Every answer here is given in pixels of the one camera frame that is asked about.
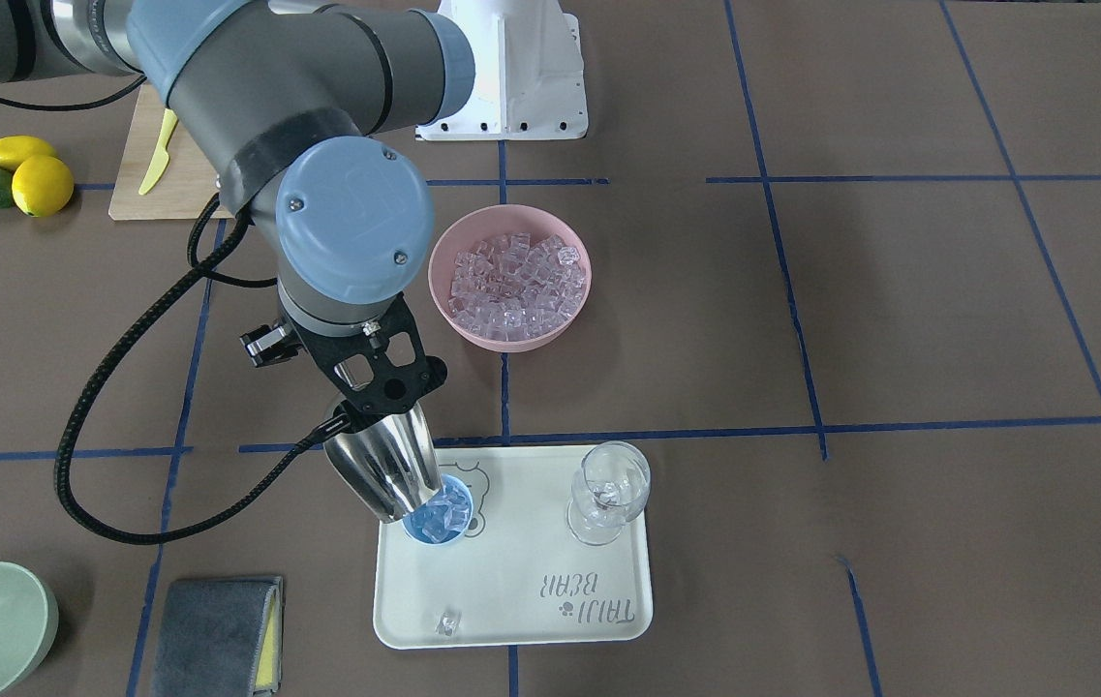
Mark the small blue cup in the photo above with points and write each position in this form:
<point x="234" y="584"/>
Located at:
<point x="445" y="517"/>

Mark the yellow lemon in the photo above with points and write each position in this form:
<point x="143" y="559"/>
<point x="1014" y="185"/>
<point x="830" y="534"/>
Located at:
<point x="42" y="186"/>
<point x="17" y="150"/>

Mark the loose ice cube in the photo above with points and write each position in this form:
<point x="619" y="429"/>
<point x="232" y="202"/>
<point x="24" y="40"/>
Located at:
<point x="448" y="623"/>

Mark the clear wine glass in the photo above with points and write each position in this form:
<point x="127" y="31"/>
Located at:
<point x="608" y="491"/>

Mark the metal ice scoop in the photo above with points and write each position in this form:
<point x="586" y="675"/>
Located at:
<point x="390" y="465"/>

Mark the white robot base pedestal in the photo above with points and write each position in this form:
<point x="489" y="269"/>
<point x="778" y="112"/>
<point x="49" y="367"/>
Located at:
<point x="529" y="74"/>

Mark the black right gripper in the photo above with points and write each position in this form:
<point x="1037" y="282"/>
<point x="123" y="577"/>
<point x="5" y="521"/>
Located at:
<point x="265" y="346"/>

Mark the pink bowl of ice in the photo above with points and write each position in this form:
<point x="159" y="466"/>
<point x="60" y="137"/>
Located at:
<point x="510" y="278"/>

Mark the cream serving tray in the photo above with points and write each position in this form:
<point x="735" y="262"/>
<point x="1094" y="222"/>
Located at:
<point x="518" y="576"/>

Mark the yellow plastic knife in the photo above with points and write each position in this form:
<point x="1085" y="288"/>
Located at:
<point x="160" y="156"/>

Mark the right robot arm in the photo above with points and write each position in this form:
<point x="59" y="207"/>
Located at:
<point x="285" y="101"/>

